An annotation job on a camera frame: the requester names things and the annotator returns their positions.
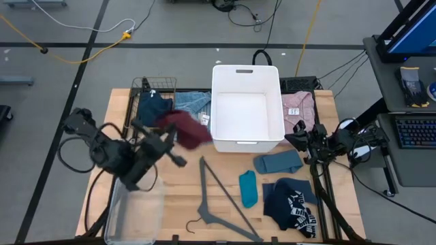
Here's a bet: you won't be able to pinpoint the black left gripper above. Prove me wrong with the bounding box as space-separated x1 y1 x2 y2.
131 118 187 168

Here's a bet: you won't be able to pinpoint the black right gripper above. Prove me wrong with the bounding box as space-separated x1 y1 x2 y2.
284 120 330 161

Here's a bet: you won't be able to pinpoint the maroon cloth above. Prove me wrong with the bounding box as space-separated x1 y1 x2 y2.
155 109 214 150

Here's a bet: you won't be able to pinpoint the slate blue sock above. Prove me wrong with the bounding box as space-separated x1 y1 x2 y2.
253 148 304 175

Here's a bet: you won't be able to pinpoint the navy blue shirt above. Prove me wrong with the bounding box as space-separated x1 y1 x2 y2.
138 89 174 127

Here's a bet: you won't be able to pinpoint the blue denim shirt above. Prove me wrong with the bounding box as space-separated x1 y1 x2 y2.
174 91 213 129

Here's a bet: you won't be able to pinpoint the pink shirt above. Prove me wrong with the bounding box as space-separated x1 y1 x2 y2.
281 91 316 137

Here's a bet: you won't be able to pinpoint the navy garment with white print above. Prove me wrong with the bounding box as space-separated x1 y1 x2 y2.
262 177 320 239

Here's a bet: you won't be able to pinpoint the teal sock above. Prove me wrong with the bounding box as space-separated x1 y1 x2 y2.
238 169 259 209

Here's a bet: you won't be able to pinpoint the white perforated plastic basket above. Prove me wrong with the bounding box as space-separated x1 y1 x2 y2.
210 64 286 154

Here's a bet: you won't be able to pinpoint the grey plastic clothes hanger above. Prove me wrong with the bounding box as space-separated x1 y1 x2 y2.
185 155 265 243

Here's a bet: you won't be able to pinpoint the clear plastic storage bin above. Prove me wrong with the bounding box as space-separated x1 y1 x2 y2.
104 173 165 245

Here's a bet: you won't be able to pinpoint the grey equipment cart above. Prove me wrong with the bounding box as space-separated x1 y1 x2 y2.
354 33 436 198

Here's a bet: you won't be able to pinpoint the black backlit keyboard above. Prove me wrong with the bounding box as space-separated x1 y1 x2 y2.
394 115 436 150

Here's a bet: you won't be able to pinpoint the grey black work gloves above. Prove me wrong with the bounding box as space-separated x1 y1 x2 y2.
394 66 431 108

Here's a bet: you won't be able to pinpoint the black computer monitor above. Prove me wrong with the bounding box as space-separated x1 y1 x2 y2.
376 0 436 64

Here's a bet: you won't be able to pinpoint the grey metal floor foot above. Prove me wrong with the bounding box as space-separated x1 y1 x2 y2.
3 0 67 7
0 75 35 86

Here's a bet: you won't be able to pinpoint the black caster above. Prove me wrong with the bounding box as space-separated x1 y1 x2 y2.
0 104 14 123

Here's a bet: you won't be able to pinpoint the black aluminium rig frame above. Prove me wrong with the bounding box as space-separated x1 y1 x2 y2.
81 86 367 245

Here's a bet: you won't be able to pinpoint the dark wire basket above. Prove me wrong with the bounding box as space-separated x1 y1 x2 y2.
123 76 178 139

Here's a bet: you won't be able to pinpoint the black looped cable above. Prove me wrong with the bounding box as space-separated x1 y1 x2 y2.
251 49 273 66

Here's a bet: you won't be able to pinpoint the yellow power cord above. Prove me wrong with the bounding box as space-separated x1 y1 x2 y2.
0 13 132 65
294 0 323 78

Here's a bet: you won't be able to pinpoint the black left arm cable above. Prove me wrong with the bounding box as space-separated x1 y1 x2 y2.
57 122 119 234

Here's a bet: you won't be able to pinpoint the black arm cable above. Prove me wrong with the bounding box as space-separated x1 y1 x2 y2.
57 122 119 234
350 163 436 216

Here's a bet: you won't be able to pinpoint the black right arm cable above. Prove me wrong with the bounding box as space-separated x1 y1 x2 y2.
350 163 436 216

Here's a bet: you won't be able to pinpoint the black cable bundle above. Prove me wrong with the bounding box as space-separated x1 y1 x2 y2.
211 0 283 33

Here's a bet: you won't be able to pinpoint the white power cable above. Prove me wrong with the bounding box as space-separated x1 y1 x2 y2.
30 0 136 33

